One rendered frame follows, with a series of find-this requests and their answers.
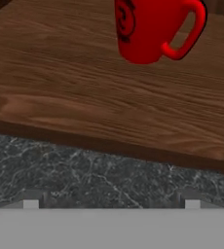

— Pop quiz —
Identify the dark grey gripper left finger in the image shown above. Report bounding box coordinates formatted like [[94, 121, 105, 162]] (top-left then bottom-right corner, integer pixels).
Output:
[[0, 189, 50, 210]]

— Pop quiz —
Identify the brown wooden cabinet shelf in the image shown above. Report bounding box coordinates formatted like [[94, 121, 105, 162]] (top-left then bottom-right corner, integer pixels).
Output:
[[0, 0, 224, 177]]

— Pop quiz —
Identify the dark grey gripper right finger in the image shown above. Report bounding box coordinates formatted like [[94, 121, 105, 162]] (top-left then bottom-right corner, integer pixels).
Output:
[[174, 189, 224, 210]]

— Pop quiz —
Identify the red mug with black print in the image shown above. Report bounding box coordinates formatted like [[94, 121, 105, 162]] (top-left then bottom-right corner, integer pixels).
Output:
[[113, 0, 208, 65]]

